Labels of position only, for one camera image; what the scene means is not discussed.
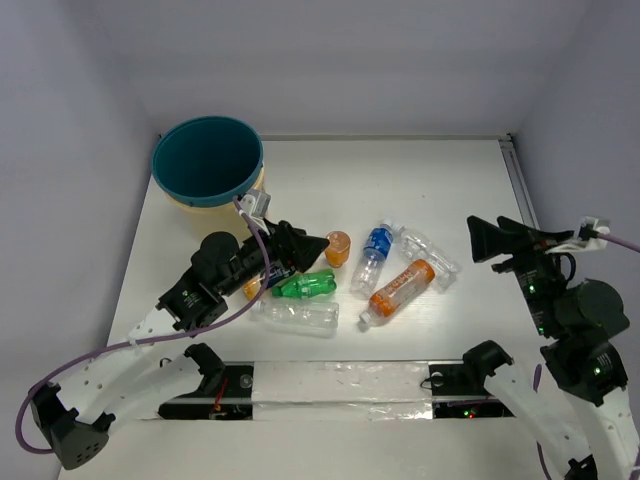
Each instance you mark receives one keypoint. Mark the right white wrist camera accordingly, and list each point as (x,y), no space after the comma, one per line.
(587,237)

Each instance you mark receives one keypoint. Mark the large clear ribbed bottle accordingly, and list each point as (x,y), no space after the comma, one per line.
(415,245)

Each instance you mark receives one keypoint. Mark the clear bottle white cap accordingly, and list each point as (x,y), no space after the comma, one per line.
(302,318)

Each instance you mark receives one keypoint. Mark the orange bottle dark label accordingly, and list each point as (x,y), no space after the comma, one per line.
(252,288)

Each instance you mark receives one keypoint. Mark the orange label tea bottle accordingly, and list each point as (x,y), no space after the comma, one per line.
(395,295)

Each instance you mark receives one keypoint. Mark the aluminium side rail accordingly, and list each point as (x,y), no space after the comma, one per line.
(517,180)

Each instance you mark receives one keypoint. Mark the teal and cream bin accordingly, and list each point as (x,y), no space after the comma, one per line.
(202,164)

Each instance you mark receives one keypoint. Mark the small orange bottle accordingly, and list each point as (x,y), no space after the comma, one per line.
(337,253)

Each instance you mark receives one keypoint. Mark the small blue label bottle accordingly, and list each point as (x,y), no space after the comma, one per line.
(276,275)

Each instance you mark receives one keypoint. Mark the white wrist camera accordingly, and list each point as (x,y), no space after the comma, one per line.
(587,237)
(254,203)

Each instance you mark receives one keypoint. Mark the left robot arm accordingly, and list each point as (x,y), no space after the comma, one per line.
(81,405)

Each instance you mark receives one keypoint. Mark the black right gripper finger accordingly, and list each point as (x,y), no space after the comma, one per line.
(522,230)
(488,240)

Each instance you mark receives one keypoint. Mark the green plastic bottle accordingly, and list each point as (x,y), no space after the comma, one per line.
(307,285)

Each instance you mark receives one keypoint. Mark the blue label clear bottle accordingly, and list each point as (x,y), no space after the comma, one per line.
(373,257)

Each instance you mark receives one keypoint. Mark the silver taped front rail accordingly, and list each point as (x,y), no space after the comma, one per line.
(349,391)

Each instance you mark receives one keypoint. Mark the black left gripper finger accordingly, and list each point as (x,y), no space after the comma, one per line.
(306,250)
(284,229)

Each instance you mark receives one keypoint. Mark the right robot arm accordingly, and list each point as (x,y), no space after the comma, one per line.
(580,322)

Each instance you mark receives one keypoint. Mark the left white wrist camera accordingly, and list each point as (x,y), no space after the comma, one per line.
(254,203)

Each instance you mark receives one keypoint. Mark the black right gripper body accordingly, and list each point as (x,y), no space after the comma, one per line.
(535,270)

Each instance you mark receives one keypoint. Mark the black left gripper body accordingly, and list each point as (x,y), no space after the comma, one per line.
(278,245)

